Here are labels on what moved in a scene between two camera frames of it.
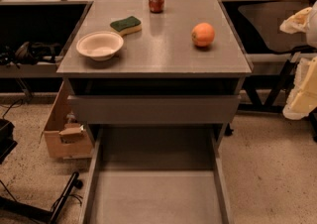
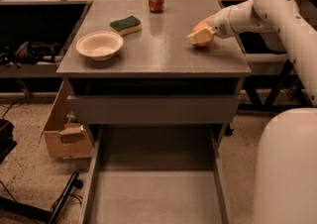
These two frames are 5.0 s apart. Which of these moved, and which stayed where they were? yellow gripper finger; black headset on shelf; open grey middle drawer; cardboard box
Moved: yellow gripper finger
Stayed: black headset on shelf; cardboard box; open grey middle drawer
